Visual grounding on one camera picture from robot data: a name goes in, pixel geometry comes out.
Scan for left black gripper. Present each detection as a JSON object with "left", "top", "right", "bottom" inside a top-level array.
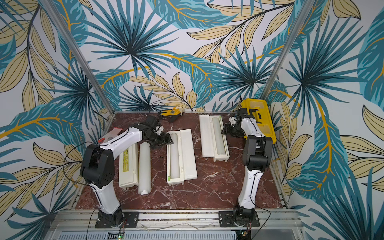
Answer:
[{"left": 145, "top": 131, "right": 175, "bottom": 150}]

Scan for long plastic wrap roll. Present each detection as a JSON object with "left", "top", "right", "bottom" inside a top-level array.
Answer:
[{"left": 138, "top": 143, "right": 151, "bottom": 196}]

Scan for white wrap dispenser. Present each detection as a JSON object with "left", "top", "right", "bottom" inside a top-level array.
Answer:
[
  {"left": 167, "top": 129, "right": 198, "bottom": 186},
  {"left": 119, "top": 143, "right": 139, "bottom": 190},
  {"left": 199, "top": 115, "right": 230, "bottom": 163}
]

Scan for short plastic wrap roll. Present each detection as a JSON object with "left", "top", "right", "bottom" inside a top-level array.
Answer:
[{"left": 170, "top": 133, "right": 180, "bottom": 179}]

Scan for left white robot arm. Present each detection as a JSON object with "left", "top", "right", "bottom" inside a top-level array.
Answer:
[{"left": 80, "top": 115, "right": 174, "bottom": 227}]

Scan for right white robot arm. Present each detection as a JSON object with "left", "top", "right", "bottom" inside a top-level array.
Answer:
[{"left": 222, "top": 108, "right": 273, "bottom": 225}]

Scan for yellow black work glove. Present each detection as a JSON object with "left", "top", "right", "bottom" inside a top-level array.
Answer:
[{"left": 160, "top": 107, "right": 185, "bottom": 123}]

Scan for yellow black toolbox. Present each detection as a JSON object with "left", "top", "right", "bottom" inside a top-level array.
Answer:
[{"left": 241, "top": 99, "right": 277, "bottom": 144}]

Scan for red white work glove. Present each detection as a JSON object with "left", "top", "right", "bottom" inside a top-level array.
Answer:
[{"left": 98, "top": 128, "right": 123, "bottom": 144}]

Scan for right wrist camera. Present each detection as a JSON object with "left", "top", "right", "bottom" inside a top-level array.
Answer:
[{"left": 229, "top": 117, "right": 237, "bottom": 126}]

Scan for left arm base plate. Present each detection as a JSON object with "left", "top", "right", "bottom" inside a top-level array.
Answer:
[{"left": 95, "top": 211, "right": 139, "bottom": 229}]

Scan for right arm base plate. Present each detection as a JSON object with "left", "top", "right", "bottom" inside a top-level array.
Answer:
[{"left": 219, "top": 209, "right": 261, "bottom": 228}]

